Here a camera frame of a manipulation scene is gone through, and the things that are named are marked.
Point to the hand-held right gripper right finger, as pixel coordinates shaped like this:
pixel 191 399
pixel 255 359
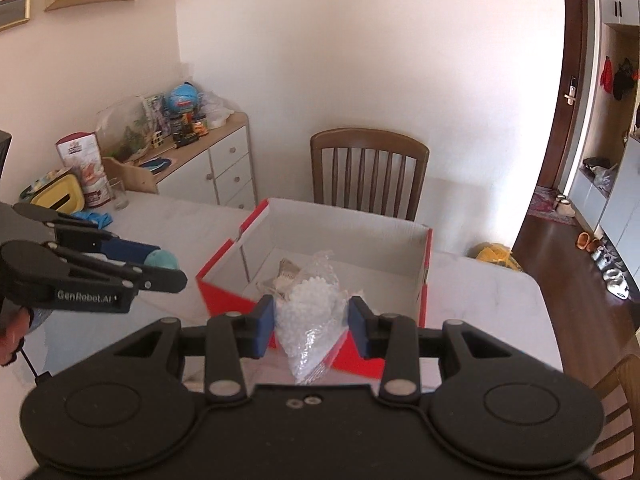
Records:
pixel 357 327

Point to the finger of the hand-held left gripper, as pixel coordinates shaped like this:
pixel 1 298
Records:
pixel 160 280
pixel 125 250

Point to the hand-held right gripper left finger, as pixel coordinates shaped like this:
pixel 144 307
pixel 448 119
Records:
pixel 266 330

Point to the teal fuzzy ball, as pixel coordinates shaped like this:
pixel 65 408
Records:
pixel 162 260

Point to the clear bag of white beads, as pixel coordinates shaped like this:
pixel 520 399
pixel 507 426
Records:
pixel 310 305

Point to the red cardboard box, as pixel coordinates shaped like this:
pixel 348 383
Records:
pixel 222 300

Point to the person's left hand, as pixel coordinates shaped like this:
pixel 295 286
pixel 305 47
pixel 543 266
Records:
pixel 7 340

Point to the blue gloves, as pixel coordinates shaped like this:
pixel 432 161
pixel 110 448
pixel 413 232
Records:
pixel 95 217

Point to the clear drinking glass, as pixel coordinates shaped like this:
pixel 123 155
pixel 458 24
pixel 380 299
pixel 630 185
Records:
pixel 119 195

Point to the beige cloth item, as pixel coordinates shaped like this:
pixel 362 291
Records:
pixel 287 270

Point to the yellow tissue box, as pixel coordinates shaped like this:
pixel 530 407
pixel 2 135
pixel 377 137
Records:
pixel 57 195

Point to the red and white snack bag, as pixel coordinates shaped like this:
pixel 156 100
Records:
pixel 82 160

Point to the large clear plastic bag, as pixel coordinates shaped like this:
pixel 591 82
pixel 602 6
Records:
pixel 122 125

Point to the black toy car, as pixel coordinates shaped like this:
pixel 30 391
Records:
pixel 185 139

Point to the white sideboard with wooden top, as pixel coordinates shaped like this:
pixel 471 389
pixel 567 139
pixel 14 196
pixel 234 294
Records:
pixel 230 160

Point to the yellow bag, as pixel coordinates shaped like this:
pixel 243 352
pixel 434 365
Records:
pixel 495 255

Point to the blue globe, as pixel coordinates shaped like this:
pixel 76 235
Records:
pixel 182 97

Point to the white plastic bag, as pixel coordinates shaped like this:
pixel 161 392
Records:
pixel 217 110

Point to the wooden chair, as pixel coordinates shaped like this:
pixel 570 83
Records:
pixel 622 395
pixel 370 139

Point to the patterned door rug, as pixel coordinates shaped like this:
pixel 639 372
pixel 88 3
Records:
pixel 542 207

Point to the beige slippers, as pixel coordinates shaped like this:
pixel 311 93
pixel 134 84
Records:
pixel 564 206

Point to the orange shoes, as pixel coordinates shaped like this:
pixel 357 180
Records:
pixel 585 240

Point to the white sneakers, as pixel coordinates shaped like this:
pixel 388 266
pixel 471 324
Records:
pixel 617 285

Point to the brown door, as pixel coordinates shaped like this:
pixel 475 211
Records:
pixel 560 135

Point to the white low hallway cabinet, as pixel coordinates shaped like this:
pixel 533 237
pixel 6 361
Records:
pixel 620 195

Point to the red hanging item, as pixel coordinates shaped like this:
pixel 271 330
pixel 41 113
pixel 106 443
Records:
pixel 606 75

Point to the black hanging bag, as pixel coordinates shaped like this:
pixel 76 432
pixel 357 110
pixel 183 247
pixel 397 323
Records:
pixel 622 80

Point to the white upper cabinet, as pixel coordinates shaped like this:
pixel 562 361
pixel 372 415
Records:
pixel 620 2

